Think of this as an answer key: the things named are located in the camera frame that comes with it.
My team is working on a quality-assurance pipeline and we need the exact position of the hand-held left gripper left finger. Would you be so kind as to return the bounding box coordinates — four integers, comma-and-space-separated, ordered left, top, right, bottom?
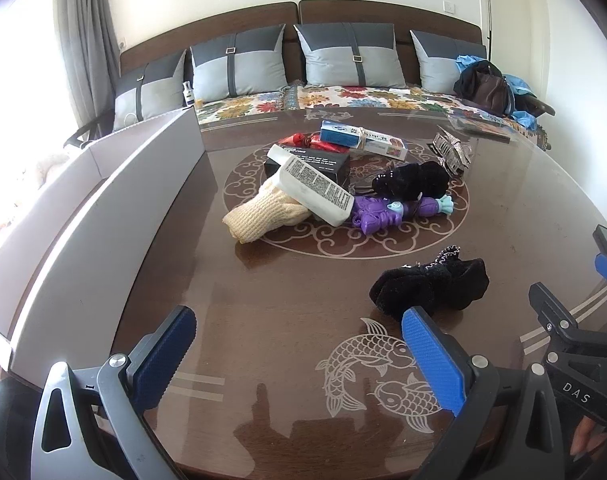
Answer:
34, 305, 198, 480

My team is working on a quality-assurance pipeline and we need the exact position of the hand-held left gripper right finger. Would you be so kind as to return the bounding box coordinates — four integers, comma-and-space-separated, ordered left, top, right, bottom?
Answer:
401, 306, 567, 480

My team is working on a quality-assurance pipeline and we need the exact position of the black sock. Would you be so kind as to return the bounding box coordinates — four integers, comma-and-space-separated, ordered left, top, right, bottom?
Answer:
372, 161, 451, 201
368, 245, 490, 318

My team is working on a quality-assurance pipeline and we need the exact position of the white storage box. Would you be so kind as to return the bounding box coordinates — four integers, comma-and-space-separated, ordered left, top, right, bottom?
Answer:
0, 105, 207, 386

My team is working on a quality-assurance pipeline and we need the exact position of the white lotion bottle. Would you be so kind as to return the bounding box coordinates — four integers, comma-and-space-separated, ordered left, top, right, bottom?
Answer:
266, 144, 357, 227

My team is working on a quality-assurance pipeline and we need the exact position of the blue white cream box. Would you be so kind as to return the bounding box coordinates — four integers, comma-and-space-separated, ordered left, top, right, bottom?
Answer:
319, 120, 410, 162

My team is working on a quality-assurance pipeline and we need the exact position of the red candy packet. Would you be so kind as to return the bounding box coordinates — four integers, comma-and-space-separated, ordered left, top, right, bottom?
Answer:
278, 132, 351, 154

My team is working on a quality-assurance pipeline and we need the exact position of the brown patterned desktop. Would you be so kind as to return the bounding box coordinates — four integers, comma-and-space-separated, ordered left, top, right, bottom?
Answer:
8, 105, 607, 480

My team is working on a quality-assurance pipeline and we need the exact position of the person's right hand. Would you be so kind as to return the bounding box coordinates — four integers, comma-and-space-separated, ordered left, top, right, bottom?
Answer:
571, 417, 607, 463

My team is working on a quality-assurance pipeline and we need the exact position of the purple toy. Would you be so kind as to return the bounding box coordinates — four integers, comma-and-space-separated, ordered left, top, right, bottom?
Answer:
351, 194, 457, 233

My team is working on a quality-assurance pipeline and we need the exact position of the light blue cloth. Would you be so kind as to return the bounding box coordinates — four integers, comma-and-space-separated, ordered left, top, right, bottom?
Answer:
456, 54, 487, 73
503, 75, 540, 131

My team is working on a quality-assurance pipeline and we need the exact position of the cream knitted glove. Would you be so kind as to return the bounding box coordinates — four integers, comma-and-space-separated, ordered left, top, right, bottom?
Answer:
222, 177, 314, 246

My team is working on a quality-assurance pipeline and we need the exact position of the silver hair claw clip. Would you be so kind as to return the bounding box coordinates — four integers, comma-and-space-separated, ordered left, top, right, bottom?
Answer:
430, 127, 474, 177

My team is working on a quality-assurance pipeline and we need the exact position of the brown handbag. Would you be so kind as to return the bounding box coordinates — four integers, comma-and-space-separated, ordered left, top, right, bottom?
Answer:
466, 67, 514, 111

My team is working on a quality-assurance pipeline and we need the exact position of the black cardboard box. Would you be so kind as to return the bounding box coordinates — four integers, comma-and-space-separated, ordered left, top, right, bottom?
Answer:
264, 142, 351, 188

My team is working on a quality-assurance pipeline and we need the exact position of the black cloth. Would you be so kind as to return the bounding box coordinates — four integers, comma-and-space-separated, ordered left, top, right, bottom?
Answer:
453, 60, 507, 97

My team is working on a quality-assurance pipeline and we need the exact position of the floral blanket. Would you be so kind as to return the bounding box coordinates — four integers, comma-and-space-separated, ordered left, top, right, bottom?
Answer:
196, 82, 549, 136

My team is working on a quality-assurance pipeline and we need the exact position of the grey curtain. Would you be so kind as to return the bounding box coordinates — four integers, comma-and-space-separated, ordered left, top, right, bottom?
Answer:
54, 0, 122, 128

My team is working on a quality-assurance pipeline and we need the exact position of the grey strapped cushion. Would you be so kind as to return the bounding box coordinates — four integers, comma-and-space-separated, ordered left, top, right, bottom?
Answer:
294, 22, 408, 88
112, 50, 189, 133
410, 30, 488, 95
190, 24, 289, 106

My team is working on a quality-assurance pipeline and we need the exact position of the white wall conduit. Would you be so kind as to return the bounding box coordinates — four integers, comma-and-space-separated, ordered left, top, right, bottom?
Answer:
483, 0, 495, 61

